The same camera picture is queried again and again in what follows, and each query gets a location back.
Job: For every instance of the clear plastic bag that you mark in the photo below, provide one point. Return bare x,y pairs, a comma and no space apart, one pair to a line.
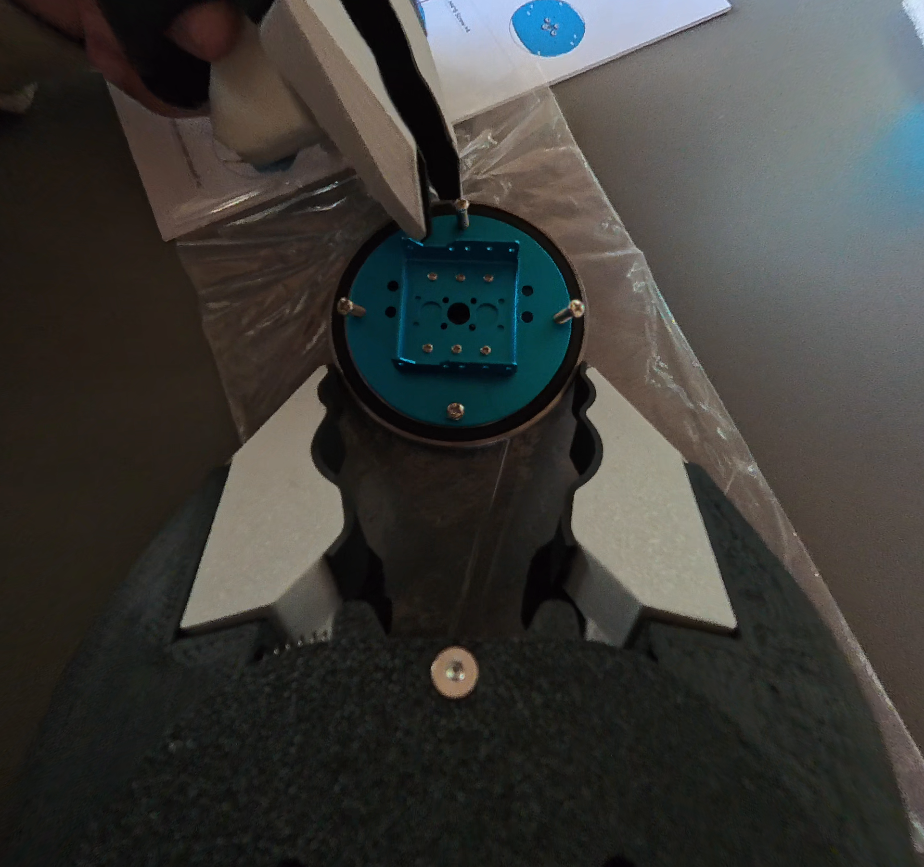
635,347

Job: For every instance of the white instruction manual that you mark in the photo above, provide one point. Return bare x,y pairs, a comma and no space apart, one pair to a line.
635,8

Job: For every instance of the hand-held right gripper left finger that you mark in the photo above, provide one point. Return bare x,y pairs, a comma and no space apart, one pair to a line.
274,520

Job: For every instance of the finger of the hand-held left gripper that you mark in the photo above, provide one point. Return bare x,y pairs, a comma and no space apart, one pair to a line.
415,51
339,51

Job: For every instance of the grey desk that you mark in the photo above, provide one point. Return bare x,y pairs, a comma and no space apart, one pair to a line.
794,232

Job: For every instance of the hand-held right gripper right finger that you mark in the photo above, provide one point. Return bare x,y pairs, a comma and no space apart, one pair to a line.
642,520

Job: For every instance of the white foam sheet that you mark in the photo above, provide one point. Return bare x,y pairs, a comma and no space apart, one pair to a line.
915,15

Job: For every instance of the blue disc with square bracket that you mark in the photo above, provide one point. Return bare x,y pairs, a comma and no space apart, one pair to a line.
548,369

